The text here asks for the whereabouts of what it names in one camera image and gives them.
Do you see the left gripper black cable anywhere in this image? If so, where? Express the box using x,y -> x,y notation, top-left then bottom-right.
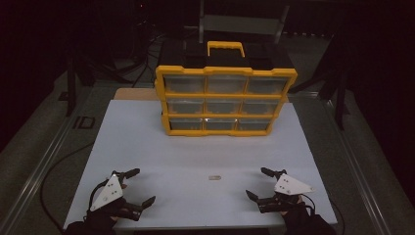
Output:
87,177 -> 111,214

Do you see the yellow black drawer cabinet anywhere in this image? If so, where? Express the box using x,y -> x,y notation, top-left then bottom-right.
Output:
154,40 -> 299,137

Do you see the black stand post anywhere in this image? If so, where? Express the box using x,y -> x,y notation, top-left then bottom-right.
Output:
334,65 -> 348,131
65,55 -> 79,118

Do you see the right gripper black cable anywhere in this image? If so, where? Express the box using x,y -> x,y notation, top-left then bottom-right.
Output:
301,194 -> 317,212

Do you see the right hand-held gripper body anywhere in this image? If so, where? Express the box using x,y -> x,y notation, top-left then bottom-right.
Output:
255,168 -> 317,214

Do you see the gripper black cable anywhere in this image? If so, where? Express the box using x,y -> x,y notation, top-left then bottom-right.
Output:
301,194 -> 317,212
87,177 -> 111,214

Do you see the brown board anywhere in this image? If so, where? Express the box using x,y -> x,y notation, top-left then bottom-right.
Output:
113,87 -> 161,102

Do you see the grid of clear drawers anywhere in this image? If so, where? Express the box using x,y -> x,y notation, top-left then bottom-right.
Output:
162,73 -> 291,131

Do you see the person's right hand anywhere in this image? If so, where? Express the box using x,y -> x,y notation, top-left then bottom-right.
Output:
280,201 -> 314,225

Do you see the person's left hand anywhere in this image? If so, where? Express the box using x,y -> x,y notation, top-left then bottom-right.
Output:
86,209 -> 122,226

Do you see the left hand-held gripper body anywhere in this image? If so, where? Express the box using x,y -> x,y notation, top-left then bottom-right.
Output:
89,169 -> 145,223

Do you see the aluminium frame rail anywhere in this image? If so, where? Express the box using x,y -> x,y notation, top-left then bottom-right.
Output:
0,86 -> 96,235
321,97 -> 415,235

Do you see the grey metal stand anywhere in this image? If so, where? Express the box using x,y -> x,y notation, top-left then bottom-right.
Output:
198,0 -> 291,45

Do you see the black floor cable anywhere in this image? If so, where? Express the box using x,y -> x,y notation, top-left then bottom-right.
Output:
39,140 -> 96,234

